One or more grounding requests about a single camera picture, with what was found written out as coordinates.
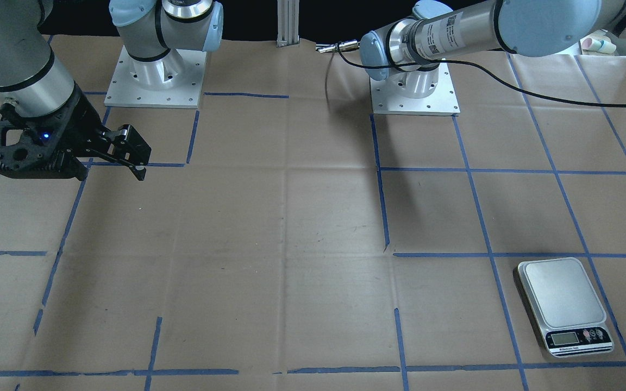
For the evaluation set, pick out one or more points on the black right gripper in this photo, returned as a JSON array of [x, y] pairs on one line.
[[83, 124]]

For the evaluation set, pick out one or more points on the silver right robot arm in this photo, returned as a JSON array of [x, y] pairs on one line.
[[40, 81]]

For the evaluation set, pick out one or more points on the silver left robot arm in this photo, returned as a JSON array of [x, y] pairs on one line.
[[534, 166]]

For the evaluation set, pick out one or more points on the silver digital kitchen scale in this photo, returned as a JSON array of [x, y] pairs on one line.
[[564, 308]]

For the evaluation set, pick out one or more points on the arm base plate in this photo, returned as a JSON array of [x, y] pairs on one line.
[[172, 82], [418, 93]]

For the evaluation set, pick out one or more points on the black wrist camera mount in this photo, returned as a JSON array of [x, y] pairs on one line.
[[37, 148]]

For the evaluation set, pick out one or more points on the aluminium frame post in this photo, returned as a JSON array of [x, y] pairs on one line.
[[288, 18]]

